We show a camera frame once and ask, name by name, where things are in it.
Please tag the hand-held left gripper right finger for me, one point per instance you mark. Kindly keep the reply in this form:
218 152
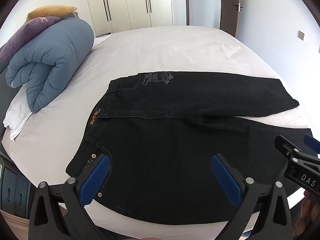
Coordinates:
225 177

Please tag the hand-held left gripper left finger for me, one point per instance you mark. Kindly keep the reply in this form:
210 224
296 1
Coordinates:
95 177

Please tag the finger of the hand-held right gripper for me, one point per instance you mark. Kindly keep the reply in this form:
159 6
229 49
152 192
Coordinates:
285 145
312 143

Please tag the black pants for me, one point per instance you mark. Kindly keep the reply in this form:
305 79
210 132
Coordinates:
162 142

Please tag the person's right hand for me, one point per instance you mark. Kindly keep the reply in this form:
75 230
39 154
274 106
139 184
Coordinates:
308 210

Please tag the white pillow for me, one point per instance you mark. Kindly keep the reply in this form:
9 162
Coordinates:
17 115

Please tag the dark headboard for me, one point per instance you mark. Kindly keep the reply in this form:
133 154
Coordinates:
4 87

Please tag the blue folded duvet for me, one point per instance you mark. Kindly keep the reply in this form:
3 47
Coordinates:
55 55

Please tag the white bed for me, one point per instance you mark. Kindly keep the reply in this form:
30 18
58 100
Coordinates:
175 50

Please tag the white folded cloth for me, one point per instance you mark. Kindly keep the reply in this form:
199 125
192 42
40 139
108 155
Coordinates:
101 40

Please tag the purple pillow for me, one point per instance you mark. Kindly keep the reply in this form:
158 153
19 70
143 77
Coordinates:
22 35

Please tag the yellow pillow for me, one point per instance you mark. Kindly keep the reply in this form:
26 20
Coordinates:
50 11

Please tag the cream wardrobe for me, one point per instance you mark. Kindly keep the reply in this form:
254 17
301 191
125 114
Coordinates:
125 5

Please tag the beige wall socket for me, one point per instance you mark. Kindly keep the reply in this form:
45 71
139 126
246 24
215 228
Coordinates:
301 35

